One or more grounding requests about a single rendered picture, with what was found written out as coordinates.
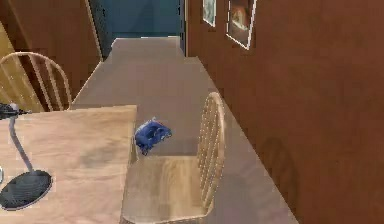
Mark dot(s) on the blue crumpled cloth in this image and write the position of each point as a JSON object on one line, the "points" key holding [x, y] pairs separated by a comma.
{"points": [[151, 134]]}

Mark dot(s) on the light wooden spindle-back chair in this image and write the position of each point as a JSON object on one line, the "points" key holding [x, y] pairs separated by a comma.
{"points": [[36, 80], [166, 186]]}

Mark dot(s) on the white-framed grey picture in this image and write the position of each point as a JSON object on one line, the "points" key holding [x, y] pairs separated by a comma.
{"points": [[209, 10]]}

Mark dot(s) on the white-framed orange picture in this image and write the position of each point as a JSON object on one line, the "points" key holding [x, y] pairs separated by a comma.
{"points": [[240, 20]]}

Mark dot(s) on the light wooden table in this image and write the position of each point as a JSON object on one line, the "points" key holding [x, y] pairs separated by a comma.
{"points": [[76, 166]]}

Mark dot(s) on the black desk lamp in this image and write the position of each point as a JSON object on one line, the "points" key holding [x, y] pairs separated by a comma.
{"points": [[25, 188]]}

